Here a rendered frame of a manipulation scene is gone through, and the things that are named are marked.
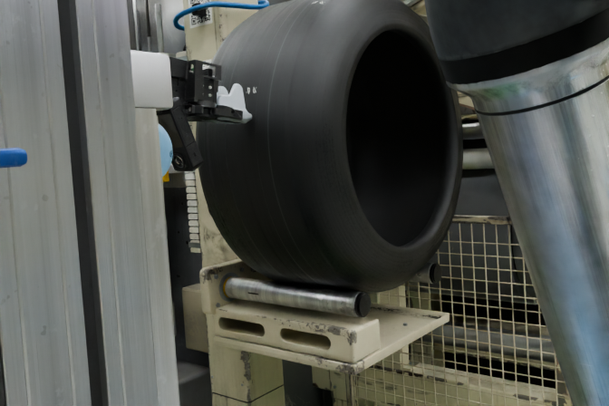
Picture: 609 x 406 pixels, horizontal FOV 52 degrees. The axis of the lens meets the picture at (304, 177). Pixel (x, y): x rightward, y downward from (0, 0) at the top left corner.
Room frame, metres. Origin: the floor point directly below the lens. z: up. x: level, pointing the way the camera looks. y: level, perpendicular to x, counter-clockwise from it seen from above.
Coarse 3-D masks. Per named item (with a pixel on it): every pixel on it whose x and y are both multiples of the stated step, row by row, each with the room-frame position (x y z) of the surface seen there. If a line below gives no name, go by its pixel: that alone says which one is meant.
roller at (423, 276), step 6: (426, 264) 1.32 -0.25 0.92; (432, 264) 1.31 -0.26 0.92; (438, 264) 1.32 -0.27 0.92; (420, 270) 1.32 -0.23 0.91; (426, 270) 1.31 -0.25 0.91; (432, 270) 1.30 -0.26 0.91; (438, 270) 1.32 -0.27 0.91; (414, 276) 1.33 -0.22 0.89; (420, 276) 1.32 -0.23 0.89; (426, 276) 1.31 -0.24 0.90; (432, 276) 1.30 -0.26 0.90; (438, 276) 1.31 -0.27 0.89; (420, 282) 1.33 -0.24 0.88; (426, 282) 1.32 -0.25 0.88; (432, 282) 1.31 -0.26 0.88; (438, 282) 1.31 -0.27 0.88
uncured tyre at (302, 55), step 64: (384, 0) 1.16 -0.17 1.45; (256, 64) 1.07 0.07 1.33; (320, 64) 1.02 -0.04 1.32; (384, 64) 1.47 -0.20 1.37; (256, 128) 1.03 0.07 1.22; (320, 128) 0.99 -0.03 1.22; (384, 128) 1.54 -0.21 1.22; (448, 128) 1.36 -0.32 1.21; (256, 192) 1.05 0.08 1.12; (320, 192) 1.00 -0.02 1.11; (384, 192) 1.52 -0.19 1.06; (448, 192) 1.32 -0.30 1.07; (256, 256) 1.14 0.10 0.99; (320, 256) 1.05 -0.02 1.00; (384, 256) 1.11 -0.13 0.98
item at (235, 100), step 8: (232, 88) 0.99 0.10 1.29; (240, 88) 1.00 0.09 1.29; (224, 96) 0.97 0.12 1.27; (232, 96) 0.98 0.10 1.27; (240, 96) 1.00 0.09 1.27; (224, 104) 0.97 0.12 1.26; (232, 104) 0.98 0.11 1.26; (240, 104) 1.00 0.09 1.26; (224, 120) 0.98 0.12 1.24; (232, 120) 0.98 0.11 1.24; (248, 120) 1.02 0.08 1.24
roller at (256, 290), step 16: (224, 288) 1.30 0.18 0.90; (240, 288) 1.26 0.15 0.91; (256, 288) 1.24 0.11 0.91; (272, 288) 1.21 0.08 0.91; (288, 288) 1.19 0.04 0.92; (304, 288) 1.17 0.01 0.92; (320, 288) 1.15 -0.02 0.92; (288, 304) 1.19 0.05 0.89; (304, 304) 1.16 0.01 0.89; (320, 304) 1.13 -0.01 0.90; (336, 304) 1.11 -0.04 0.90; (352, 304) 1.09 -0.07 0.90; (368, 304) 1.10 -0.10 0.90
